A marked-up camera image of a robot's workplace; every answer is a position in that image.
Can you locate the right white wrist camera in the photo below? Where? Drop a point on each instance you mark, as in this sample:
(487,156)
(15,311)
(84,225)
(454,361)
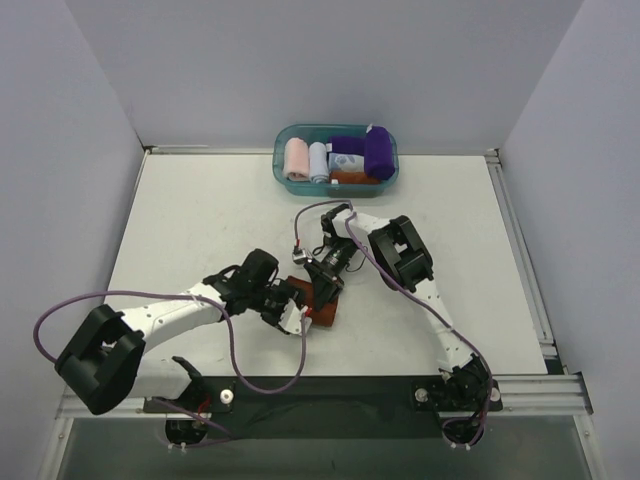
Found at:
(300,256)

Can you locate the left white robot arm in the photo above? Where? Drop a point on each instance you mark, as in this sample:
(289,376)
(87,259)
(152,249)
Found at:
(104,362)

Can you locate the white patterned rolled towel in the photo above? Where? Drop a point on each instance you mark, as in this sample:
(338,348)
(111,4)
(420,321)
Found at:
(345,162)

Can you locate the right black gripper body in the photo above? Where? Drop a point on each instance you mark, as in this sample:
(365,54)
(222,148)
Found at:
(324,274)

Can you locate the pink rolled towel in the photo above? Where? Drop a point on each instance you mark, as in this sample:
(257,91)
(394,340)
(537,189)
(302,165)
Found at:
(296,165)

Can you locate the brown towel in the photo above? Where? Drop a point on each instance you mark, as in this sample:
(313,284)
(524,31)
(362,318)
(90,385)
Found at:
(323,317)
(352,178)

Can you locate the aluminium rail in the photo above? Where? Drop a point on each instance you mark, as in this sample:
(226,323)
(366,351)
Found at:
(528,278)
(521,395)

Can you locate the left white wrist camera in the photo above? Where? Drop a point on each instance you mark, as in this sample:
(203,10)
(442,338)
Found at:
(295,319)

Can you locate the brown rolled towel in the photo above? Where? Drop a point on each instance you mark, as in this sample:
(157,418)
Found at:
(352,178)

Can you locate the aluminium right side rail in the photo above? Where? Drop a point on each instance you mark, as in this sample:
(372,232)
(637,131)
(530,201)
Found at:
(528,278)

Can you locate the purple folded towel in basket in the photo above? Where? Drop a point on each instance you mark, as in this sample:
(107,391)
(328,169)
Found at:
(349,145)

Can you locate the purple towel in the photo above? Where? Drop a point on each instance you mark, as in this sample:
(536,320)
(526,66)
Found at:
(378,154)
(349,145)

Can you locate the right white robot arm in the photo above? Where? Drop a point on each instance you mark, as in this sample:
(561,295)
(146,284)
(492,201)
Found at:
(395,249)

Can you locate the light blue rolled towel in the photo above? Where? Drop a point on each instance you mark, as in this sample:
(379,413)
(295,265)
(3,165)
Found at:
(318,163)

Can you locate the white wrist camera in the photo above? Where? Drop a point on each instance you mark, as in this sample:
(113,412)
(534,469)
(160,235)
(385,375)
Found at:
(295,319)
(300,256)

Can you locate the aluminium front rail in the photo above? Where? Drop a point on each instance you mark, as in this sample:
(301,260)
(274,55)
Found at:
(521,395)

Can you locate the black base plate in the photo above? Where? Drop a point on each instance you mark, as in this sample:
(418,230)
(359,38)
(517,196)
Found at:
(335,408)

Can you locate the teal plastic basket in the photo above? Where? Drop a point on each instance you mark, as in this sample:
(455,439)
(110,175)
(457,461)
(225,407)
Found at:
(311,133)

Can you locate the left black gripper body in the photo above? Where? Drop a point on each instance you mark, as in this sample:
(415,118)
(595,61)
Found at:
(279,306)

